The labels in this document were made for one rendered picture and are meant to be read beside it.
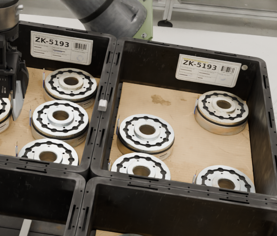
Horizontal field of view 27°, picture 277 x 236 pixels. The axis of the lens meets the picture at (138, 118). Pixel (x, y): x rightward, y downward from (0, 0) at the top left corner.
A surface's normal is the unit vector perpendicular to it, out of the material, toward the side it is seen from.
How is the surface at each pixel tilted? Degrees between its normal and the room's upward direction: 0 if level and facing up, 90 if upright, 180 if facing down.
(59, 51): 90
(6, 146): 0
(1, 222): 0
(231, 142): 0
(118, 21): 57
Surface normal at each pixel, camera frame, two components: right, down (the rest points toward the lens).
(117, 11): 0.29, -0.02
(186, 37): 0.13, -0.77
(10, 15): 0.71, 0.52
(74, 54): -0.08, 0.62
